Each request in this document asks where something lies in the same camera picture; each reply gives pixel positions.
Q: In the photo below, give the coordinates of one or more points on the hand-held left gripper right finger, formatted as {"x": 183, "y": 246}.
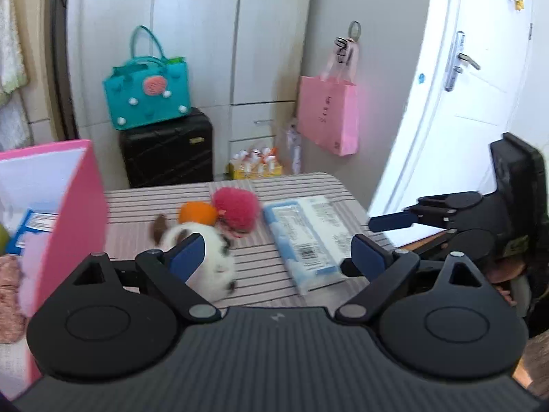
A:
{"x": 366, "y": 257}

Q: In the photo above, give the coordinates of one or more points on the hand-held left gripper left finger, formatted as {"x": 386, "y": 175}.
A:
{"x": 188, "y": 257}

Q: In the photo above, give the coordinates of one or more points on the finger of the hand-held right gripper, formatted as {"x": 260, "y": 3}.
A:
{"x": 386, "y": 222}

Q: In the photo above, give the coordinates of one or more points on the white brown dog plush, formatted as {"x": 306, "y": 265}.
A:
{"x": 214, "y": 257}

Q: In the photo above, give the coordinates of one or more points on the orange plush toy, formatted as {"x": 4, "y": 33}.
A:
{"x": 197, "y": 213}

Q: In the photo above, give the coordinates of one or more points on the light blue wet wipes pack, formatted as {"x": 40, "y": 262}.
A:
{"x": 309, "y": 240}

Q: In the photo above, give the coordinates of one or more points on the red plush toy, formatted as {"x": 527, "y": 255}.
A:
{"x": 236, "y": 208}

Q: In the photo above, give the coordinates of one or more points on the pink storage box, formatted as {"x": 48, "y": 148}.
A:
{"x": 73, "y": 223}

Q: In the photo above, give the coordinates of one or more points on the dark blue wet wipes pack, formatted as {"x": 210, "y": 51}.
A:
{"x": 34, "y": 227}

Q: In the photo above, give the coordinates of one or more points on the person's right hand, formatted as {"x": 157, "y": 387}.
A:
{"x": 499, "y": 272}

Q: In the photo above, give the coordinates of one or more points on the striped tablecloth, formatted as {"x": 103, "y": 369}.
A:
{"x": 266, "y": 274}

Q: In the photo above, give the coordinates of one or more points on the black suitcase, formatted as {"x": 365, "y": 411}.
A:
{"x": 167, "y": 154}

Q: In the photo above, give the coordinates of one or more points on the pack of drink bottles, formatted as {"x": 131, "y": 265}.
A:
{"x": 253, "y": 169}

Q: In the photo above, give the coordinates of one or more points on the white door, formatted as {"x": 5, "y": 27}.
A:
{"x": 429, "y": 116}

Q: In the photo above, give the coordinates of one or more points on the clear plastic bag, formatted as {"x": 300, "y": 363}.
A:
{"x": 294, "y": 146}

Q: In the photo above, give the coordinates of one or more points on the pink shopping bag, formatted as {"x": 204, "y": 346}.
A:
{"x": 328, "y": 111}

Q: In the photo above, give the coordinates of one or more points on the teal felt bag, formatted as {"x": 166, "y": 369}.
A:
{"x": 146, "y": 103}

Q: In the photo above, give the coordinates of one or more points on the white wardrobe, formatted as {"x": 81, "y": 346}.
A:
{"x": 193, "y": 30}

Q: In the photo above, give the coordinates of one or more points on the black tripod stand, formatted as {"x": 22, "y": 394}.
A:
{"x": 60, "y": 51}

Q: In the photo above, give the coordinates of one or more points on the white green fleece robe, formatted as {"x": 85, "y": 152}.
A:
{"x": 8, "y": 51}

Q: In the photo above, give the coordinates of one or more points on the beige wooden cabinet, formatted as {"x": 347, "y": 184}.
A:
{"x": 36, "y": 30}

